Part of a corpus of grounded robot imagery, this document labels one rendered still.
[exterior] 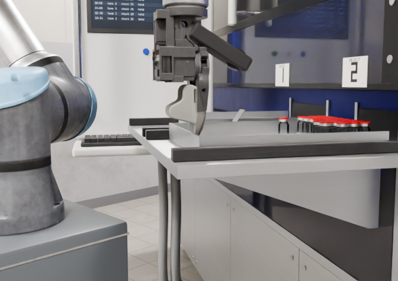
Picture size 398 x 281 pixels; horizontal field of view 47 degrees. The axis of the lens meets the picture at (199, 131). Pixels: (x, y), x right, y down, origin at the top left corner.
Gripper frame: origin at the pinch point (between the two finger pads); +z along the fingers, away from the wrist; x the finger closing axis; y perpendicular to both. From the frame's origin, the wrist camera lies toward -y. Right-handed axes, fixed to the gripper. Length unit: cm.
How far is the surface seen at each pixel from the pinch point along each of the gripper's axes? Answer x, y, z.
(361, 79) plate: -4.4, -33.8, -8.6
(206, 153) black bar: 8.1, 0.9, 2.5
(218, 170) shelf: 11.0, -0.2, 4.6
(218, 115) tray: -54, -20, 1
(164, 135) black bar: -20.3, 2.3, 2.8
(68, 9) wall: -290, 26, -63
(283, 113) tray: -54, -40, 1
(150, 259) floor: -178, -16, 92
